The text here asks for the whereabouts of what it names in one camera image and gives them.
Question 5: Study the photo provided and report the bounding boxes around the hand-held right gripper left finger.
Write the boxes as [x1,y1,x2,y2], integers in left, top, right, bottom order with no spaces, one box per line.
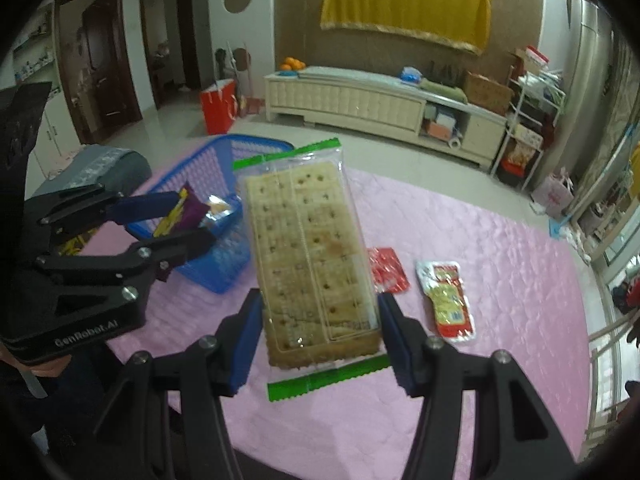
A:
[82,290,265,480]

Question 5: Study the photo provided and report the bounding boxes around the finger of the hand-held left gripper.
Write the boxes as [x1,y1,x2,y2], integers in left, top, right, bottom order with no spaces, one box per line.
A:
[36,183,183,236]
[35,227,217,311]

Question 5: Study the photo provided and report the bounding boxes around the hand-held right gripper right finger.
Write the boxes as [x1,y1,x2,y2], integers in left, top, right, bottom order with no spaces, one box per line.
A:
[376,292,581,480]

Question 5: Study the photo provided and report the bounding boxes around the purple snack packet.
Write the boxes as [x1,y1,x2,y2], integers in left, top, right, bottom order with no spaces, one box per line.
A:
[152,185,209,282]

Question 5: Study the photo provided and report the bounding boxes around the blue plastic basket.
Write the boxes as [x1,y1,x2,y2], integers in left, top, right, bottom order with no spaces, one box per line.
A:
[125,134,296,295]

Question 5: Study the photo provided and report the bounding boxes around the green-edged cracker packet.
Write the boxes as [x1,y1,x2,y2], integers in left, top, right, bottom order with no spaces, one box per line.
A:
[232,137,394,404]

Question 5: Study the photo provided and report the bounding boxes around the silver orange snack packet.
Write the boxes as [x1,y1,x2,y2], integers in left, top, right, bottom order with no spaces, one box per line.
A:
[202,194,244,232]

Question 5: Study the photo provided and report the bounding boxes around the grey chair with lace cover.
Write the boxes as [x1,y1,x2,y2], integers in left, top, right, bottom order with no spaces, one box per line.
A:
[27,145,154,207]

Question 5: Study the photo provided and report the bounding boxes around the red and white sachet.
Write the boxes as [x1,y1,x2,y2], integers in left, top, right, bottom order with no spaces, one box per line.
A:
[415,259,477,344]

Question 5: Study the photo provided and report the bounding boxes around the white shelf cabinet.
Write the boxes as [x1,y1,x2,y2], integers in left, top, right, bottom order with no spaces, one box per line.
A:
[12,2,87,182]

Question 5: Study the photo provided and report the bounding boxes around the red shopping bag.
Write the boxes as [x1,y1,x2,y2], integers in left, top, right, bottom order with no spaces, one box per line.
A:
[200,79,239,136]

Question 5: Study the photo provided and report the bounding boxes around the pink quilted tablecloth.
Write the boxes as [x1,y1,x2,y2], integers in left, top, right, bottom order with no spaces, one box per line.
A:
[75,160,594,480]

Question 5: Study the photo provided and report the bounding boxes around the dark wooden door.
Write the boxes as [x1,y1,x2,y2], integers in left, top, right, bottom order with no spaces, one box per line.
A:
[52,0,144,146]

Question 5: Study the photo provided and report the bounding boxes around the dark wooden doorframe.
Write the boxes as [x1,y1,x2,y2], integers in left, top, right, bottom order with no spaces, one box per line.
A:
[137,0,201,111]

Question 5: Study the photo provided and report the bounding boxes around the pink gift bag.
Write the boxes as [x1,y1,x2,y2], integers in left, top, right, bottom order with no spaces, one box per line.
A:
[530,170,576,221]

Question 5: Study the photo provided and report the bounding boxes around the cream TV cabinet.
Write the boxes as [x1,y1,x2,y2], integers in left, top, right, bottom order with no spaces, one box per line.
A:
[263,65,509,174]

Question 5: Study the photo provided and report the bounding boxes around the white metal rack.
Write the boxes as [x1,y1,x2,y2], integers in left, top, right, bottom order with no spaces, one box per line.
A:
[490,45,569,194]

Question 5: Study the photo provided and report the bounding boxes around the green folded cloth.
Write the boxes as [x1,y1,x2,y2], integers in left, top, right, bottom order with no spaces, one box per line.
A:
[419,77,469,104]

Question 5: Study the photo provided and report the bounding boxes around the brown cardboard box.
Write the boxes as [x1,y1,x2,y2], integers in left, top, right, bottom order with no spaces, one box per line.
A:
[462,71,515,116]

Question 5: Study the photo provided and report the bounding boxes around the black router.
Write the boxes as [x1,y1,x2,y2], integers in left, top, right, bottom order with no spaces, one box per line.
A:
[429,60,459,84]

